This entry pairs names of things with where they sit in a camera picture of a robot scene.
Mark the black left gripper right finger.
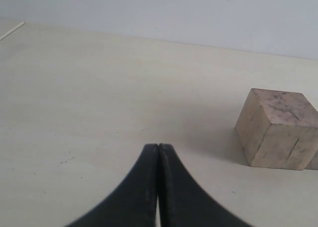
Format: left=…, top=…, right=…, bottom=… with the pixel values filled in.
left=158, top=144, right=250, bottom=227

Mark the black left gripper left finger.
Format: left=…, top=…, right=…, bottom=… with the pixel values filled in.
left=68, top=144, right=159, bottom=227

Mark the second largest wooden cube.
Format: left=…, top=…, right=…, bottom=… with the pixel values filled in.
left=306, top=152, right=318, bottom=170

